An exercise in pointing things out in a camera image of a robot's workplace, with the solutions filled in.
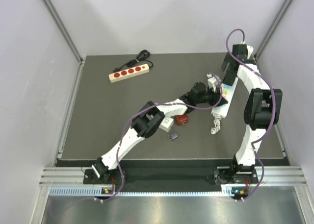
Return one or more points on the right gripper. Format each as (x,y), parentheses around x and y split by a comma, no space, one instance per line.
(226,61)

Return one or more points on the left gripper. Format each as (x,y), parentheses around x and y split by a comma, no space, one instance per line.
(215,96)

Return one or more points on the white power strip coloured sockets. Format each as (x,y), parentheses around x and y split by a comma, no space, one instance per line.
(227,94)

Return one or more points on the black adapter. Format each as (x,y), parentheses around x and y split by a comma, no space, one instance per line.
(229,78)

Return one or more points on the red patterned plug adapter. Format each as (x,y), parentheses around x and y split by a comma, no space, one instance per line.
(181,120)

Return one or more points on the white cube socket adapter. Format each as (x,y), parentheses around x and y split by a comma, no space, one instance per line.
(166,124)

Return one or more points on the black plug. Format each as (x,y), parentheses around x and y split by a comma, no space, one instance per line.
(173,136)

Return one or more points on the beige power strip red sockets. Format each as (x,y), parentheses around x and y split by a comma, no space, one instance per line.
(131,72)

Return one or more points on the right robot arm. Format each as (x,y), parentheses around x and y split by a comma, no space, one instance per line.
(261,112)

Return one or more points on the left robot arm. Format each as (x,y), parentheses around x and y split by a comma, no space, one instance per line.
(145,123)

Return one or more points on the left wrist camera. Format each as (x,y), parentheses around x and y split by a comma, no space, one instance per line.
(214,82)

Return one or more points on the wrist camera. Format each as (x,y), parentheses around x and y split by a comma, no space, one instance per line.
(214,82)
(250,50)

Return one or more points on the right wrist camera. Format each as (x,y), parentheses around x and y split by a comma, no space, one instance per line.
(250,50)

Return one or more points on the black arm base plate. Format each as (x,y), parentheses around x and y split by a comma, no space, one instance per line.
(209,175)

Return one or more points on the slotted grey cable duct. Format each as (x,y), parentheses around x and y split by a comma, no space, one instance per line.
(105,192)

